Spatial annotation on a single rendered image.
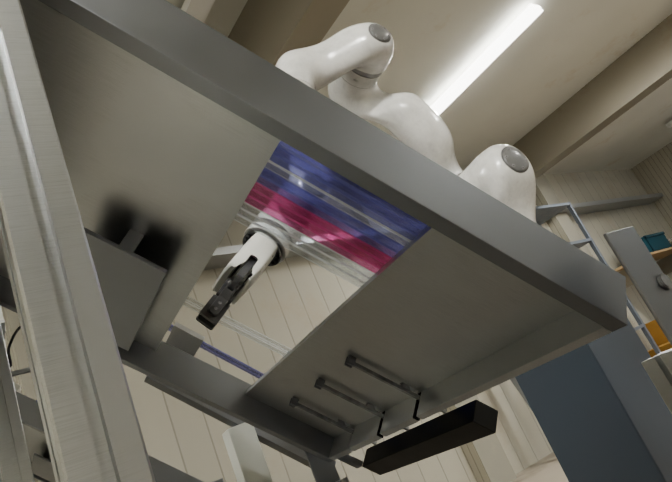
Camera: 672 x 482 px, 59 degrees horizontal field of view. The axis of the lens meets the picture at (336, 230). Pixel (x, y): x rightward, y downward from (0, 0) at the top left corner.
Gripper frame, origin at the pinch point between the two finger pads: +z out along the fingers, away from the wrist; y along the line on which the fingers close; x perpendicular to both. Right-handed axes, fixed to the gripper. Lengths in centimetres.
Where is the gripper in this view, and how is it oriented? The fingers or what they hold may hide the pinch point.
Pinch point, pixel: (213, 312)
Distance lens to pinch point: 96.8
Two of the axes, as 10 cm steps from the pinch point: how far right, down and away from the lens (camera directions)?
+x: 8.0, 6.0, 0.6
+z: -4.2, 6.3, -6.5
